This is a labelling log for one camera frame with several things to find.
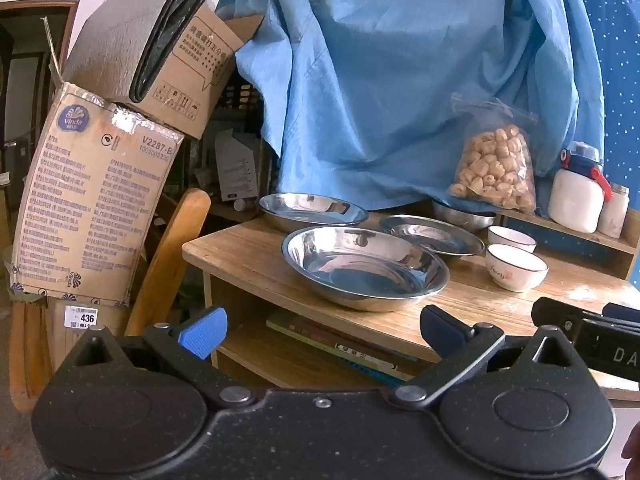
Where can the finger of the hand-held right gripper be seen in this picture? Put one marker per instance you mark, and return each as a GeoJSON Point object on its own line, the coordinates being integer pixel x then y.
{"type": "Point", "coordinates": [555, 315]}

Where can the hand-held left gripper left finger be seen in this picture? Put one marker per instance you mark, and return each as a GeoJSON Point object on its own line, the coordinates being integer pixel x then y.
{"type": "Point", "coordinates": [205, 332]}

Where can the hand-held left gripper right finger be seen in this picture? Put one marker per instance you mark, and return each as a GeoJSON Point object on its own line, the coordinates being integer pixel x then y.
{"type": "Point", "coordinates": [440, 330]}

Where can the white ceramic bowl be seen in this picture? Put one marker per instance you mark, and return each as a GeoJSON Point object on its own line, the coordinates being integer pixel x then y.
{"type": "Point", "coordinates": [517, 270]}
{"type": "Point", "coordinates": [510, 237]}

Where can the large front steel bowl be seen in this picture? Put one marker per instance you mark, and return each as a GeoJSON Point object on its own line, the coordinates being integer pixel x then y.
{"type": "Point", "coordinates": [365, 270]}

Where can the wooden desktop shelf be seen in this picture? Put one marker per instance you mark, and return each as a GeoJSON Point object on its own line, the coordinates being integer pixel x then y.
{"type": "Point", "coordinates": [565, 247]}

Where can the wooden table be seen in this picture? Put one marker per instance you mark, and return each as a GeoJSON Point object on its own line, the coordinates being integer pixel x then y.
{"type": "Point", "coordinates": [250, 260]}

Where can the wooden chair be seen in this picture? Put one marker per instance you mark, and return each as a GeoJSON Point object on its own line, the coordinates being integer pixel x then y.
{"type": "Point", "coordinates": [170, 245]}

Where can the green book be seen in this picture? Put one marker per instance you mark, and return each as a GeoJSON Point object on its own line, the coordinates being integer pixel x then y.
{"type": "Point", "coordinates": [320, 337]}

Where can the small white bottle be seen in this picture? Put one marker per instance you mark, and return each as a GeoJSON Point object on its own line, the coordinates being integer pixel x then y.
{"type": "Point", "coordinates": [615, 215]}

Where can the white jar blue lid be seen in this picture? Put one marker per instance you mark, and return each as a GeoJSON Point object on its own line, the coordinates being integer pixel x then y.
{"type": "Point", "coordinates": [575, 195]}

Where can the clear bag of snacks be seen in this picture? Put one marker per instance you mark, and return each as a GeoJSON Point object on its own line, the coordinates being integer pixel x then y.
{"type": "Point", "coordinates": [495, 170]}

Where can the white paper box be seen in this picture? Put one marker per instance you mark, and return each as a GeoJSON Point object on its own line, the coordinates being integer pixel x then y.
{"type": "Point", "coordinates": [235, 165]}

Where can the large printed cardboard box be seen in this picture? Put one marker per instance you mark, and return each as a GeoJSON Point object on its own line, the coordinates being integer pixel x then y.
{"type": "Point", "coordinates": [90, 200]}

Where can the black plastic crate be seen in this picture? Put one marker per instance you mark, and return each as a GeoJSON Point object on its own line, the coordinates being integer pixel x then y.
{"type": "Point", "coordinates": [240, 105]}

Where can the light blue cloth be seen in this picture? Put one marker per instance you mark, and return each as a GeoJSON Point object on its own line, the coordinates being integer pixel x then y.
{"type": "Point", "coordinates": [375, 85]}

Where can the blue dotted fabric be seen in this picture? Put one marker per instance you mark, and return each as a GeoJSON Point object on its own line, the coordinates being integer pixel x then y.
{"type": "Point", "coordinates": [620, 60]}

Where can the brown cardboard box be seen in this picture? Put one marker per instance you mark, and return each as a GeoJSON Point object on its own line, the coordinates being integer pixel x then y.
{"type": "Point", "coordinates": [200, 60]}

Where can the brown door frame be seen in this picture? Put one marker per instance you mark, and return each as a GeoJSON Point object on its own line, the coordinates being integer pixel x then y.
{"type": "Point", "coordinates": [50, 7]}

